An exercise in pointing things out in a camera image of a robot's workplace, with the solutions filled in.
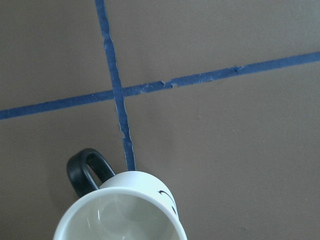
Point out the white smiley mug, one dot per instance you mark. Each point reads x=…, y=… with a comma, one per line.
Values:
x=132, y=205

